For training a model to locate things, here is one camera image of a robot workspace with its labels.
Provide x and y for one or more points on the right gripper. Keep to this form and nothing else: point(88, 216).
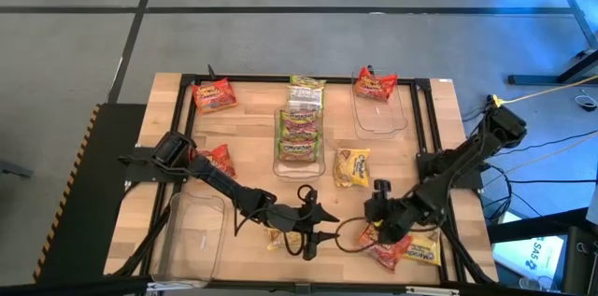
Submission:
point(394, 214)

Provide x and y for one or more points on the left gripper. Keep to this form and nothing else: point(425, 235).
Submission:
point(285, 218)

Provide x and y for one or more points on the yellow Maruchan chicken ramen packet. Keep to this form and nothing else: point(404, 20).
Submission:
point(279, 240)
point(351, 167)
point(426, 249)

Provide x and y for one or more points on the red Saucy Noods packet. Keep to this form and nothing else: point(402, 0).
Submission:
point(214, 95)
point(223, 158)
point(375, 87)
point(388, 255)

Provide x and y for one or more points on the Maruchan chili shrimp ramen packet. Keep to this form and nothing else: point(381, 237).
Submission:
point(297, 150)
point(304, 99)
point(307, 82)
point(299, 123)

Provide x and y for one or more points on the clear plastic bin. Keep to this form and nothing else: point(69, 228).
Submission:
point(380, 121)
point(299, 172)
point(191, 240)

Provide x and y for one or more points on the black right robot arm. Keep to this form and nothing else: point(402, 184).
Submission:
point(467, 160)

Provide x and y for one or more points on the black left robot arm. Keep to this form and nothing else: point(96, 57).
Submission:
point(219, 179)

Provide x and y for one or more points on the yellow power plug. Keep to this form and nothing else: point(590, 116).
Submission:
point(495, 100)

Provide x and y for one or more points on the white printed box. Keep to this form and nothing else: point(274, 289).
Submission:
point(528, 251)

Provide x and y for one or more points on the black equipment case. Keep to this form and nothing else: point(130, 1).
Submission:
point(581, 263)

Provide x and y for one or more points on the black platform with hazard stripe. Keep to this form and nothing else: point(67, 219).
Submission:
point(84, 202)

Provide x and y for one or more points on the grey chair base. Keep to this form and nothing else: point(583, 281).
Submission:
point(16, 170)

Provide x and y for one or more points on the silver metal bracket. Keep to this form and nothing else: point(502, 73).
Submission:
point(432, 291)

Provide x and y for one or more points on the black metal table frame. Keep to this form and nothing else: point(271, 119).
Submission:
point(261, 78)

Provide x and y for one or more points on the black desk leg frame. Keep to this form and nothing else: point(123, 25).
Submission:
point(537, 79)

